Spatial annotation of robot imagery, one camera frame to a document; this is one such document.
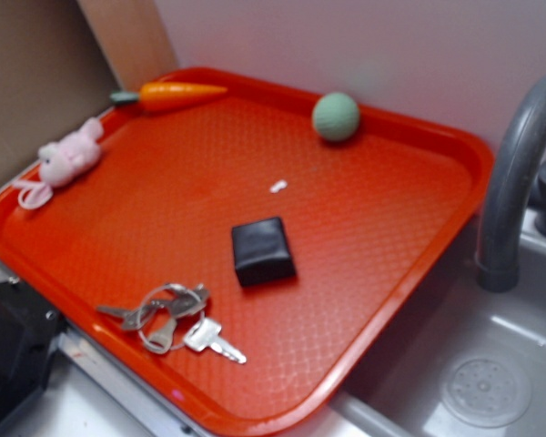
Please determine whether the orange toy carrot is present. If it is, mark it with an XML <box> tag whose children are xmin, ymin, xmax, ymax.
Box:
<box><xmin>110</xmin><ymin>81</ymin><xmax>228</xmax><ymax>112</ymax></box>

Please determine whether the small white scrap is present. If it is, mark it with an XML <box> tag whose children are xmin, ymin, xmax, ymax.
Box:
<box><xmin>269</xmin><ymin>179</ymin><xmax>288</xmax><ymax>194</ymax></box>

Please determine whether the grey sink faucet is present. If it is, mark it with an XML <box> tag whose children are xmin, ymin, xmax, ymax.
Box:
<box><xmin>475</xmin><ymin>76</ymin><xmax>546</xmax><ymax>292</ymax></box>

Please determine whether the green ball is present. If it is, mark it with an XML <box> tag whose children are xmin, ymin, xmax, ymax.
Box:
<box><xmin>312</xmin><ymin>92</ymin><xmax>360</xmax><ymax>142</ymax></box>

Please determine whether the grey toy sink basin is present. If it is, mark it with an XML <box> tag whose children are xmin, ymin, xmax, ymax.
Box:
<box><xmin>331</xmin><ymin>207</ymin><xmax>546</xmax><ymax>437</ymax></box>

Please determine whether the red plastic tray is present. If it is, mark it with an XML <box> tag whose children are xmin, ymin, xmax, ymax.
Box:
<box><xmin>0</xmin><ymin>67</ymin><xmax>493</xmax><ymax>436</ymax></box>

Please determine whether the brown cardboard panel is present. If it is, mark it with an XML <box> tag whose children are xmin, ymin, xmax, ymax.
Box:
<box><xmin>0</xmin><ymin>0</ymin><xmax>179</xmax><ymax>200</ymax></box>

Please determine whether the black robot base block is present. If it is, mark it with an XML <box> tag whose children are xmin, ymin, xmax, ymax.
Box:
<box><xmin>0</xmin><ymin>278</ymin><xmax>65</xmax><ymax>432</ymax></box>

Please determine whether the silver key bunch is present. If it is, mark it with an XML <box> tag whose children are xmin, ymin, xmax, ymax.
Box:
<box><xmin>96</xmin><ymin>283</ymin><xmax>248</xmax><ymax>364</ymax></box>

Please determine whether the pink plush bunny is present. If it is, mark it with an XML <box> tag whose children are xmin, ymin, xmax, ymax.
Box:
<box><xmin>13</xmin><ymin>117</ymin><xmax>104</xmax><ymax>210</ymax></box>

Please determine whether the black square box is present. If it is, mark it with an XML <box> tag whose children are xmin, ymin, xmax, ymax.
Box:
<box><xmin>231</xmin><ymin>217</ymin><xmax>297</xmax><ymax>287</ymax></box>

